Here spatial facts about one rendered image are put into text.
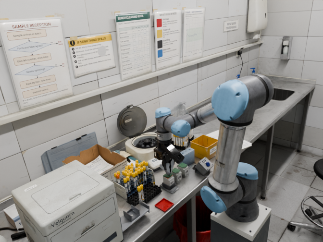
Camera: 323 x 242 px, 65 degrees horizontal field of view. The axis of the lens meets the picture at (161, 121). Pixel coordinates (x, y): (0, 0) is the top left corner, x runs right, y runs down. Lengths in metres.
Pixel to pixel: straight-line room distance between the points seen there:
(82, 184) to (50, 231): 0.20
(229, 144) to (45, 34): 1.02
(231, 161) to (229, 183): 0.10
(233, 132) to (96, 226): 0.60
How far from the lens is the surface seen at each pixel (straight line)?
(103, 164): 1.58
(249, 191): 1.13
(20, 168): 1.53
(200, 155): 1.64
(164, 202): 1.33
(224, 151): 0.91
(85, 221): 1.00
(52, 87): 1.47
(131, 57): 1.75
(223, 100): 0.80
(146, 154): 1.53
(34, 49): 1.41
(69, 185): 1.04
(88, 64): 1.57
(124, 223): 1.20
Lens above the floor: 1.75
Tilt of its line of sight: 23 degrees down
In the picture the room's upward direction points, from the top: 4 degrees counter-clockwise
